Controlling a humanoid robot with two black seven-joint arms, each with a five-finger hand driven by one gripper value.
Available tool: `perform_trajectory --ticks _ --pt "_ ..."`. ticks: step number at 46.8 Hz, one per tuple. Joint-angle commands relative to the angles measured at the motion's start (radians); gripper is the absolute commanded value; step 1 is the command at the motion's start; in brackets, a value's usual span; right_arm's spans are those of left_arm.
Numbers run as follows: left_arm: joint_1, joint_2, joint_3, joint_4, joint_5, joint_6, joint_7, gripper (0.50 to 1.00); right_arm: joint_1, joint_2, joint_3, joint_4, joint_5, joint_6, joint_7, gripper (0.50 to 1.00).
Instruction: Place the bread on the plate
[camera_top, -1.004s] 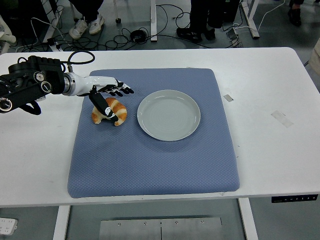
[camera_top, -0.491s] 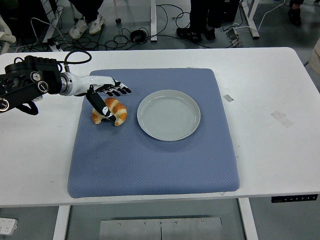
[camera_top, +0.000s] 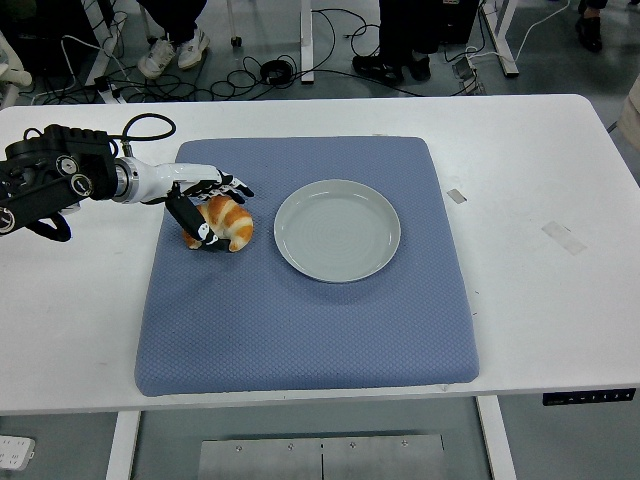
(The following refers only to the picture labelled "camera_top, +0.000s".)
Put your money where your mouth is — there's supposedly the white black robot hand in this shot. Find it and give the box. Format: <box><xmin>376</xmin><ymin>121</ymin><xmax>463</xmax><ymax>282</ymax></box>
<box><xmin>133</xmin><ymin>160</ymin><xmax>255</xmax><ymax>254</ymax></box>

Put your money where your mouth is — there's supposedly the golden croissant bread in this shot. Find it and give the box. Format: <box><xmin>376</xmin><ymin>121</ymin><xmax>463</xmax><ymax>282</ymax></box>
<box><xmin>182</xmin><ymin>195</ymin><xmax>255</xmax><ymax>253</ymax></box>

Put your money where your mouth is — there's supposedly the grey round plate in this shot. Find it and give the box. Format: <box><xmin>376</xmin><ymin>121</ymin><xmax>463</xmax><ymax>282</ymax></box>
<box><xmin>273</xmin><ymin>179</ymin><xmax>402</xmax><ymax>285</ymax></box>

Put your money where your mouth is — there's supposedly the grey metal plate with screws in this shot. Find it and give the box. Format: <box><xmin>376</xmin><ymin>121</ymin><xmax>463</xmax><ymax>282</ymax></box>
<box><xmin>198</xmin><ymin>433</ymin><xmax>446</xmax><ymax>480</ymax></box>

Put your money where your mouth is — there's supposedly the person with white shoes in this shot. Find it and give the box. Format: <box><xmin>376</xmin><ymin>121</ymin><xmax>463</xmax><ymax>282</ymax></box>
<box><xmin>135</xmin><ymin>0</ymin><xmax>211</xmax><ymax>80</ymax></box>

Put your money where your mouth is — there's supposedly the white chair part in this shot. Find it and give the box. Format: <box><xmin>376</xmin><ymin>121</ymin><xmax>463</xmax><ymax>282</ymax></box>
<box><xmin>0</xmin><ymin>29</ymin><xmax>34</xmax><ymax>101</ymax></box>

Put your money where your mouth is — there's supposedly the white desk leg with foot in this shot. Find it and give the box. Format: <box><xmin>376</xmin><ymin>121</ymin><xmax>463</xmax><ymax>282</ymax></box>
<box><xmin>299</xmin><ymin>0</ymin><xmax>315</xmax><ymax>85</ymax></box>

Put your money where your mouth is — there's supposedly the blue quilted mat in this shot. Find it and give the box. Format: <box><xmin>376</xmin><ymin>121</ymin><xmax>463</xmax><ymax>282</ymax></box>
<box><xmin>133</xmin><ymin>135</ymin><xmax>481</xmax><ymax>399</ymax></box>

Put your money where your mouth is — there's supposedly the white table leg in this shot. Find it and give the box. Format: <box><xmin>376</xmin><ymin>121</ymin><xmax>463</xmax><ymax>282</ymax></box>
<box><xmin>474</xmin><ymin>394</ymin><xmax>519</xmax><ymax>480</ymax></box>
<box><xmin>105</xmin><ymin>410</ymin><xmax>142</xmax><ymax>480</ymax></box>

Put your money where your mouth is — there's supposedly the person with black shoes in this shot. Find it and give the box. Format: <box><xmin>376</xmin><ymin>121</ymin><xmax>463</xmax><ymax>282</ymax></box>
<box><xmin>352</xmin><ymin>0</ymin><xmax>442</xmax><ymax>84</ymax></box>

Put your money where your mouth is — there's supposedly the white power strip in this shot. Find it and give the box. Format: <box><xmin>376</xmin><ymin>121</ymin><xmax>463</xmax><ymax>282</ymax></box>
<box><xmin>0</xmin><ymin>434</ymin><xmax>36</xmax><ymax>471</ymax></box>

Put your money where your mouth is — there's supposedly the grey floor power strip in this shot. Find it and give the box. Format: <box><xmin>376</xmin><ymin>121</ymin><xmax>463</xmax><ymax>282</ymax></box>
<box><xmin>451</xmin><ymin>52</ymin><xmax>487</xmax><ymax>96</ymax></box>

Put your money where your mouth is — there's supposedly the black computer box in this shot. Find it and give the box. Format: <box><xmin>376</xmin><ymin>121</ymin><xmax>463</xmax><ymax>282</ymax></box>
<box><xmin>438</xmin><ymin>0</ymin><xmax>477</xmax><ymax>45</ymax></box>

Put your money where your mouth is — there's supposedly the white slanted desk leg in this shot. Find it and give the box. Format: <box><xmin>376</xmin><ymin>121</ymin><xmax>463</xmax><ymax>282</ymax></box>
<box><xmin>478</xmin><ymin>0</ymin><xmax>520</xmax><ymax>78</ymax></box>

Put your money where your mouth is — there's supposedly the large grey tape piece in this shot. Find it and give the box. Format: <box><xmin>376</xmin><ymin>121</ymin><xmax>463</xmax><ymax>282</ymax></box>
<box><xmin>540</xmin><ymin>220</ymin><xmax>588</xmax><ymax>256</ymax></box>

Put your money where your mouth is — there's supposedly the person's dark shoe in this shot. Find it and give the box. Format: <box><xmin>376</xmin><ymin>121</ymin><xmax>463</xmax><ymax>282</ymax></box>
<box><xmin>573</xmin><ymin>0</ymin><xmax>604</xmax><ymax>54</ymax></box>

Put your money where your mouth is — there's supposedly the beige fabric object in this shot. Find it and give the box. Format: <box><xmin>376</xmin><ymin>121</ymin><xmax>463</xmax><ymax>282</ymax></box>
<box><xmin>618</xmin><ymin>74</ymin><xmax>640</xmax><ymax>144</ymax></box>

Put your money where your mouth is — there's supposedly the black table control panel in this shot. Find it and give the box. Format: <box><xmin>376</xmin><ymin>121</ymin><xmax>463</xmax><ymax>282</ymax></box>
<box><xmin>542</xmin><ymin>387</ymin><xmax>637</xmax><ymax>406</ymax></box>

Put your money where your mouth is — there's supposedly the white slanted frame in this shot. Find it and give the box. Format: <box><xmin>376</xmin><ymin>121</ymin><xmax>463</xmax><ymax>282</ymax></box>
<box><xmin>82</xmin><ymin>0</ymin><xmax>132</xmax><ymax>104</ymax></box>

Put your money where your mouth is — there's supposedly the black coiled cable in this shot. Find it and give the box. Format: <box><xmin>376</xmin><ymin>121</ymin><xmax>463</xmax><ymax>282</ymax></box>
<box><xmin>259</xmin><ymin>58</ymin><xmax>297</xmax><ymax>86</ymax></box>

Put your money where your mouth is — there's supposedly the white post with caster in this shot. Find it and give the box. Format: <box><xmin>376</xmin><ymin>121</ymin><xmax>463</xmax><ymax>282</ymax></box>
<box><xmin>227</xmin><ymin>0</ymin><xmax>245</xmax><ymax>50</ymax></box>

